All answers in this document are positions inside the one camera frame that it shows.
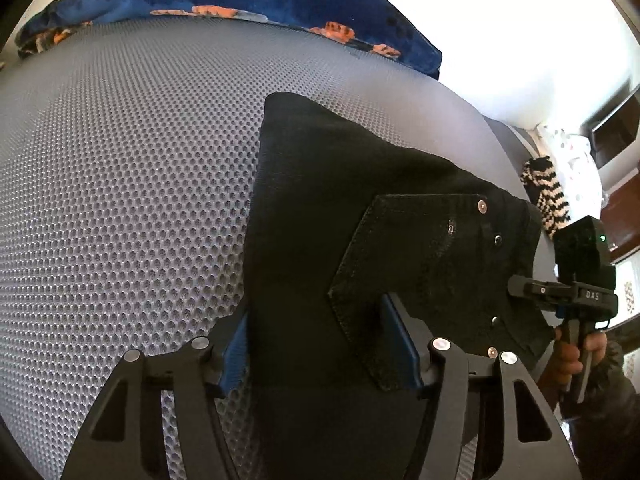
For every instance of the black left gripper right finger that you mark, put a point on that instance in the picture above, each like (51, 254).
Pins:
(408, 346)

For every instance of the black pants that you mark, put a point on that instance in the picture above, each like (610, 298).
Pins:
(339, 218)

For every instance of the grey mesh mattress cover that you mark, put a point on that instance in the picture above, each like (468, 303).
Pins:
(128, 155)

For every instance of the dark wooden shelf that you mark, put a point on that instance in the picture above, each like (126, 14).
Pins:
(613, 131)

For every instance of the blue orange patterned blanket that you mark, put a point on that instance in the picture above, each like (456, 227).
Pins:
(374, 26)

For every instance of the right hand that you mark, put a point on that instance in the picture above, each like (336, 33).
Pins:
(564, 363)

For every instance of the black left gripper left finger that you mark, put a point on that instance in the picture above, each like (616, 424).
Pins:
(227, 361)

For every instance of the black white striped cloth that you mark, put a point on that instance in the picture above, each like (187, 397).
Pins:
(545, 191)

